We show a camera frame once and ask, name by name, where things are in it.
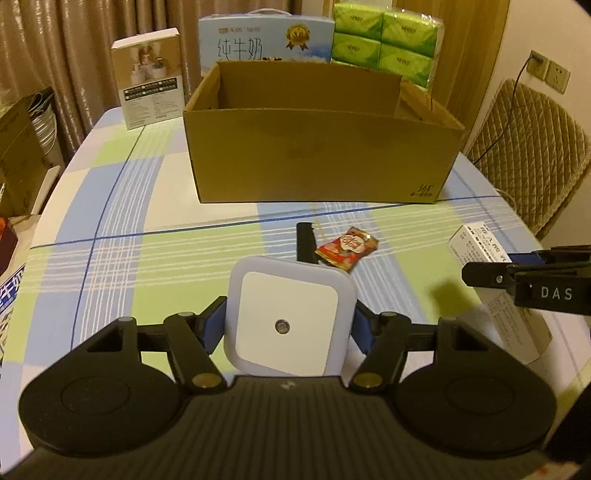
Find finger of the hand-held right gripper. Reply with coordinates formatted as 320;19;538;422
462;260;521;292
508;246;591;274

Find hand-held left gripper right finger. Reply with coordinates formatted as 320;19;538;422
346;300;497;393

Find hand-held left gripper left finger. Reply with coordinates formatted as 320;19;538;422
85;295;229;395

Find long white printed box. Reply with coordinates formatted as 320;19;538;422
448;224;552;365

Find white square night light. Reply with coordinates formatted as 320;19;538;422
223;256;358;379

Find red snack packet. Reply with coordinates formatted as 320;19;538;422
315;226;379;274

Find black comb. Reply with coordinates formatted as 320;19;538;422
297;222;318;265

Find chair with quilted cover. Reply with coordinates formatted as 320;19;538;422
464;78;591;241

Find checked tablecloth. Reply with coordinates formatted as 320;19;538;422
0;107;578;416

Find blue white printed carton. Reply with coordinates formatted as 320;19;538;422
0;263;26;370

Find dark red box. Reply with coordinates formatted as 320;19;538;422
0;219;19;273

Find white product box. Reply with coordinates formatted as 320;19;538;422
111;28;186;131

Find brown cardboard storage box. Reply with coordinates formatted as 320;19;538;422
0;99;65;217

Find pack of green tissues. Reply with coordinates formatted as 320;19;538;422
330;2;446;90

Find stack of metal bowls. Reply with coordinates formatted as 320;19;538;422
28;90;61;151

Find blue white milk carton box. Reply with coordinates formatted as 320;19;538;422
198;11;335;77

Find beige curtain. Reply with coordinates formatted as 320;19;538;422
0;0;509;158

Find black power cable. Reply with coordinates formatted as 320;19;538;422
473;54;543;163

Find white wall socket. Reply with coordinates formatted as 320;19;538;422
546;60;571;93
527;50;550;79

